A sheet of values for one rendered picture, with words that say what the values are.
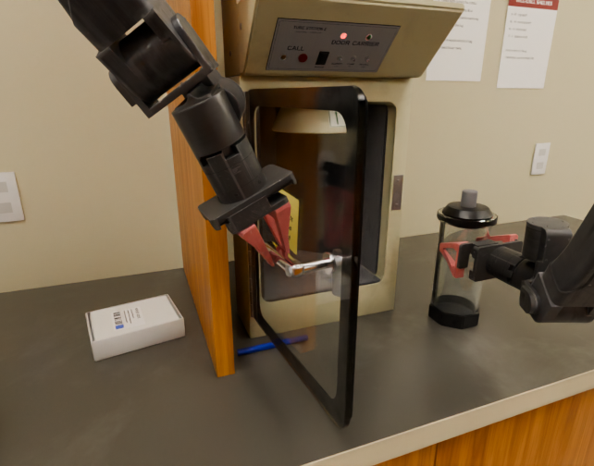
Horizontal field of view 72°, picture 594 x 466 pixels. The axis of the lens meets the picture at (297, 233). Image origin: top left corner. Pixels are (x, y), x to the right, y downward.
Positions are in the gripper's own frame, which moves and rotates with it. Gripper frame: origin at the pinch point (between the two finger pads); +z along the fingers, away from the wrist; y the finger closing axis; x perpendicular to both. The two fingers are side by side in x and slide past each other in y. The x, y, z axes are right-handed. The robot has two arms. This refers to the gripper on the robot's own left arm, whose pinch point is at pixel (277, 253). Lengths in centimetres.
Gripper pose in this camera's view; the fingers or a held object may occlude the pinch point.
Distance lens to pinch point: 49.8
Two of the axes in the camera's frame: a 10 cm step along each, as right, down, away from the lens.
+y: -8.1, 5.3, -2.4
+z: 3.8, 8.0, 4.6
